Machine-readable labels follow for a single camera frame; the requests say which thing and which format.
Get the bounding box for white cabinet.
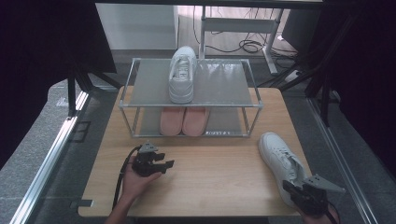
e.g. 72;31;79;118
96;3;179;51

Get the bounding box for dark box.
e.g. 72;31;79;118
281;8;322;54

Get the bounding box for white power strip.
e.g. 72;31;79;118
284;69;304;83

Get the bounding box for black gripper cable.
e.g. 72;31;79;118
326;201;341;224
112;146;142;210

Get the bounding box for black floor cables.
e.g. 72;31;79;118
192;6;300;60

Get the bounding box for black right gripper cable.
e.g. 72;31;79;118
326;201;341;224

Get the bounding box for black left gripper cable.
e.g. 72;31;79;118
112;146;142;210

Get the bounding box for black metal stand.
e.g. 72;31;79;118
258;15;356;127
66;62;123;118

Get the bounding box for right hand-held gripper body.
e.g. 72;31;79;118
288;174;347;217

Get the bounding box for person's right hand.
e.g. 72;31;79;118
298;205;341;224

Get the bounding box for white sneaker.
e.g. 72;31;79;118
168;46;198;105
258;132;313;209

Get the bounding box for black floor hatch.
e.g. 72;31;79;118
72;120;92;143

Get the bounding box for dark curtain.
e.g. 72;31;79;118
0;0;118;171
323;0;396;180

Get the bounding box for pink slipper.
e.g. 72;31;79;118
181;106;210;137
159;106;187;137

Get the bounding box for aluminium rail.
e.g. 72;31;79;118
306;97;379;224
8;90;90;224

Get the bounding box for white desk frame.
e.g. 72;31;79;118
198;6;285;76

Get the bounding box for two-tier metal shoe rack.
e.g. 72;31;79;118
119;57;264;138

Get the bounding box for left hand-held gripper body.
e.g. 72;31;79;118
132;141;160;178

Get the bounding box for person's left hand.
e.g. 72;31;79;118
120;155;163;203

